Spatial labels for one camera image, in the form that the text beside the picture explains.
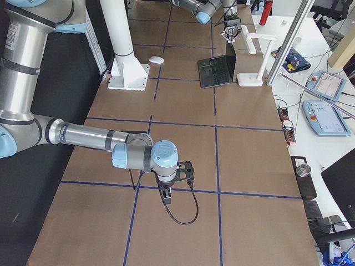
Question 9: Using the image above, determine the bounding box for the white wireless mouse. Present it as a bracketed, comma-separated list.
[149, 56, 164, 64]

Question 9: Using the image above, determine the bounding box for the blue teach pendant near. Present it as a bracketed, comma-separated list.
[302, 100, 351, 137]

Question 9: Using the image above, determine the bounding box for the black usb hub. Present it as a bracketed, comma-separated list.
[277, 108, 289, 121]
[282, 125, 296, 144]

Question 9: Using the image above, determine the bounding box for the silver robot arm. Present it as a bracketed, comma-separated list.
[170, 0, 241, 44]
[1, 32, 102, 207]

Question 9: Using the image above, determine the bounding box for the black monitor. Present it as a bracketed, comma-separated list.
[321, 149, 355, 227]

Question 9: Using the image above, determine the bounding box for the blue teach pendant far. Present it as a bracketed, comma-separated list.
[306, 70, 346, 102]

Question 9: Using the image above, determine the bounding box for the red bottle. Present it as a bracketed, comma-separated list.
[259, 0, 273, 25]

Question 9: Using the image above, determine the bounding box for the black box with metal cup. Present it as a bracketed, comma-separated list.
[291, 156, 317, 200]

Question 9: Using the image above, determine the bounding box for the dark blue space pouch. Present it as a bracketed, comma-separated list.
[282, 48, 311, 73]

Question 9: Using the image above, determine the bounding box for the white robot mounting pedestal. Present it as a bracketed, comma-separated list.
[100, 0, 150, 91]

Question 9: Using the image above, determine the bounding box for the grey laptop computer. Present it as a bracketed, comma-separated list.
[197, 44, 236, 88]

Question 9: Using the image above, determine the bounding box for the aluminium frame post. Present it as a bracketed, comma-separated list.
[266, 0, 315, 86]

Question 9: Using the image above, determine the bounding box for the blue teach pendant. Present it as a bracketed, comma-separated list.
[306, 70, 346, 102]
[302, 100, 351, 137]

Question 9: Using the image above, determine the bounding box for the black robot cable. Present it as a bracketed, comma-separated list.
[129, 168, 199, 225]

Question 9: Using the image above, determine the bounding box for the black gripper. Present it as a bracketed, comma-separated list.
[158, 181, 172, 204]
[221, 25, 240, 39]

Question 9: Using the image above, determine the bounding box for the white desk lamp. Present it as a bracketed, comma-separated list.
[237, 24, 278, 88]

